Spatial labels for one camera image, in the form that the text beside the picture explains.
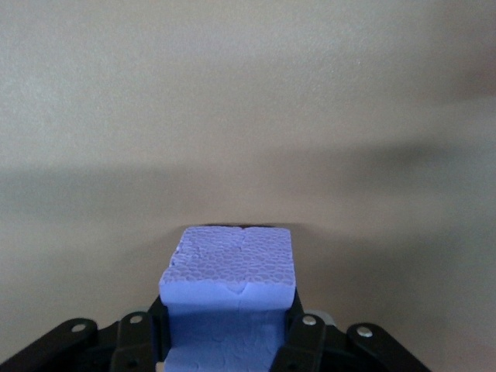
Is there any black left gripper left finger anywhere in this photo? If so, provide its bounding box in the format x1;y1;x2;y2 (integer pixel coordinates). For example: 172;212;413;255
0;296;170;372

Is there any purple foam block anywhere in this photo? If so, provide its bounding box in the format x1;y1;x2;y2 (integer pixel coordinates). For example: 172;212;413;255
159;226;297;372

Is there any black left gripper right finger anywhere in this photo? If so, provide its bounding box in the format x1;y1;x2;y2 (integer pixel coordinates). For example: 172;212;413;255
269;288;431;372

